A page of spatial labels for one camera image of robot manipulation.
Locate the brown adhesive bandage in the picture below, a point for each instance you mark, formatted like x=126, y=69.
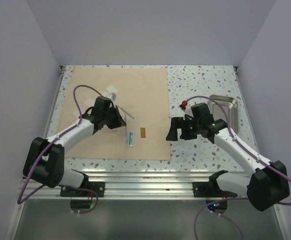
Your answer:
x=142, y=132

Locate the stainless steel tray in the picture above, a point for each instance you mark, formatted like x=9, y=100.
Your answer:
x=229, y=105

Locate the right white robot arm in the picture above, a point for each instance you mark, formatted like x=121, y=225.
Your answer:
x=265, y=183

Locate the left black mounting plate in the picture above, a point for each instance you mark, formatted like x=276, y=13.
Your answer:
x=85, y=190

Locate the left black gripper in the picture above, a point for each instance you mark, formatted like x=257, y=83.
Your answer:
x=119, y=121

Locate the steel scalpel handle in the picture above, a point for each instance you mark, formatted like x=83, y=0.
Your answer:
x=126, y=113

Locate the black mounting plate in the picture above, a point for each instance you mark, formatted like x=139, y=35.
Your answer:
x=204, y=190
x=85, y=190

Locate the beige cloth mat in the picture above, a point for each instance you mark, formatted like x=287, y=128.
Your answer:
x=142, y=92

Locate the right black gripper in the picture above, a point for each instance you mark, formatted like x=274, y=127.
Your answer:
x=176, y=123

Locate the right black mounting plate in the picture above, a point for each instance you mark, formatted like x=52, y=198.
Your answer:
x=204, y=190

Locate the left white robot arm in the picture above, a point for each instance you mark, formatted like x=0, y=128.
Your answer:
x=45, y=162

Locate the green white packet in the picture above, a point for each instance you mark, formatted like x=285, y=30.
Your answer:
x=129, y=138

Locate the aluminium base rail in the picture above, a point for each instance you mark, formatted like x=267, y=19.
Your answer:
x=134, y=185

